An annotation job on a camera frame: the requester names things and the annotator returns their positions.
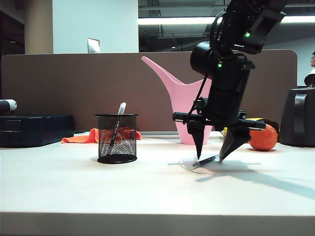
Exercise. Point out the person in background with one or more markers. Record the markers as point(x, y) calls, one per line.
point(313, 59)

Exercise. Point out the white and black cylinder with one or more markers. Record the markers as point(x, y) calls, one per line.
point(8, 105)

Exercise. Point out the black flat case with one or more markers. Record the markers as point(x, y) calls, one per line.
point(34, 131)

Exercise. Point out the round black white knob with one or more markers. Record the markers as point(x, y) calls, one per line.
point(310, 79)

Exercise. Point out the yellow snack bag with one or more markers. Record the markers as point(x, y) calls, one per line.
point(273, 123)

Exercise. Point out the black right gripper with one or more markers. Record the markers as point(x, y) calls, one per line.
point(226, 98)

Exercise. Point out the black kettle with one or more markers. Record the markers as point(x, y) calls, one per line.
point(297, 118)

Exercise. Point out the metal wall plate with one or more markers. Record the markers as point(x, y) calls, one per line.
point(93, 45)

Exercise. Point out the brown desk divider panel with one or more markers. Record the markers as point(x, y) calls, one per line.
point(73, 86)

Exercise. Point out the black mesh pen holder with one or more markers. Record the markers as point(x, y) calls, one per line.
point(123, 153)

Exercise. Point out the clear gel pen black ink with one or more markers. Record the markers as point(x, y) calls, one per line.
point(205, 161)
point(121, 108)

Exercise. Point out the orange round fruit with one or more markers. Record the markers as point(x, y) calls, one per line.
point(264, 140)

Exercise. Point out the pink plastic watering can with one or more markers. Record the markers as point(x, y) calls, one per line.
point(177, 91)

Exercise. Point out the long ceiling light strip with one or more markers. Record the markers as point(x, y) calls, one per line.
point(172, 20)

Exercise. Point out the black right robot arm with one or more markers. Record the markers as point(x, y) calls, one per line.
point(246, 22)

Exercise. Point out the orange cloth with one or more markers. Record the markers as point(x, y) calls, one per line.
point(81, 138)

